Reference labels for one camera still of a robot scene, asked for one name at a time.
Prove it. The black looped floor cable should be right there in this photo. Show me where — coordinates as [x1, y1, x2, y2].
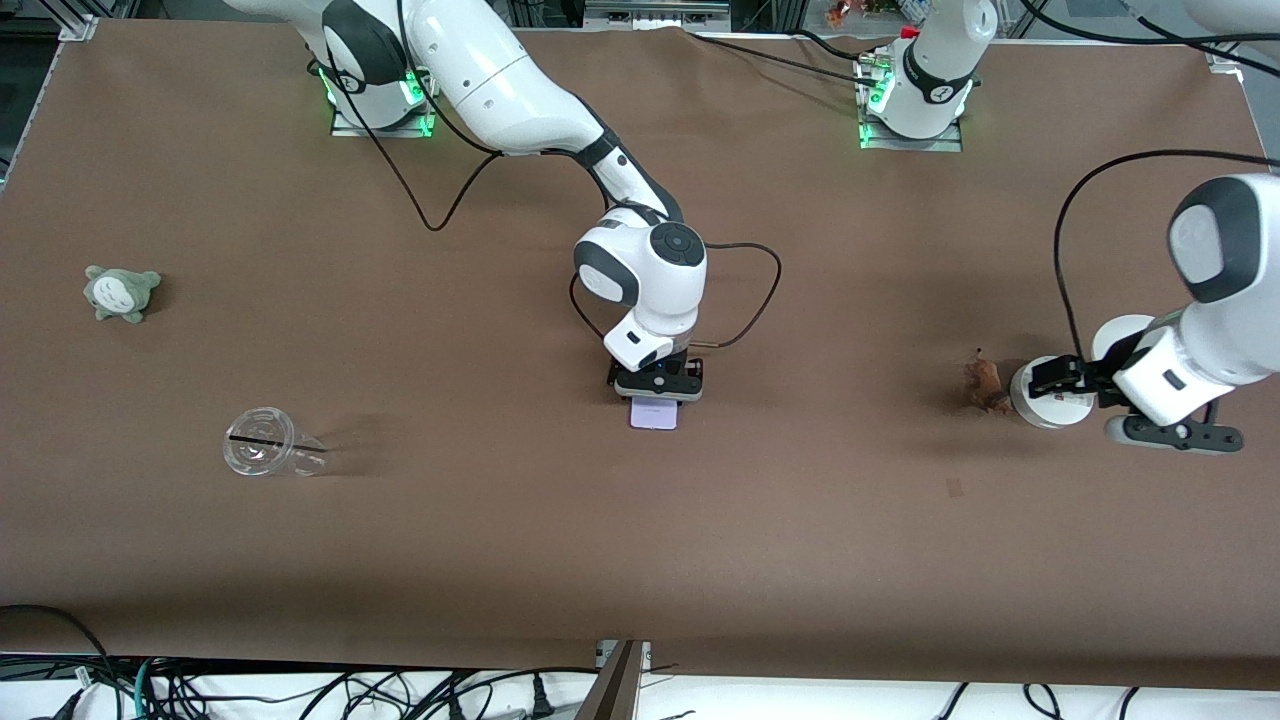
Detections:
[0, 604, 113, 691]

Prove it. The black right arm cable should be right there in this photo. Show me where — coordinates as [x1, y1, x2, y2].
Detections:
[345, 0, 783, 351]

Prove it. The black cable on table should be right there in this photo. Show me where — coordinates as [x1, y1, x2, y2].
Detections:
[685, 28, 886, 89]

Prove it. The brown table cloth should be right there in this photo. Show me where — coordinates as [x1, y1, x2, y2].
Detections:
[0, 20, 1280, 691]

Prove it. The clear plastic cup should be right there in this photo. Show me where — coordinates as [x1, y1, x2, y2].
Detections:
[222, 406, 329, 478]

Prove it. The grey plush toy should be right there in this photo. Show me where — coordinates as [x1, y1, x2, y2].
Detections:
[84, 265, 163, 324]

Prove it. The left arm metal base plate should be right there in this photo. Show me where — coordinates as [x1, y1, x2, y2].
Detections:
[858, 60, 964, 153]

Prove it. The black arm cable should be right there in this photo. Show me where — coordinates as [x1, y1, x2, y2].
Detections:
[1020, 0, 1280, 363]
[345, 0, 783, 351]

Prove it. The dark support post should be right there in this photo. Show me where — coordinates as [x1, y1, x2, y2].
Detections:
[575, 642, 642, 720]

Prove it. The brown lion statue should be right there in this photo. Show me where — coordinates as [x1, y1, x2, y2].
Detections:
[963, 347, 1011, 414]

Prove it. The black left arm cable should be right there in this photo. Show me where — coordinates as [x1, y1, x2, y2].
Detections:
[1020, 0, 1280, 363]

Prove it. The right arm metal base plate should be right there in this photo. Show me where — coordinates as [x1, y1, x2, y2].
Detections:
[330, 60, 438, 139]

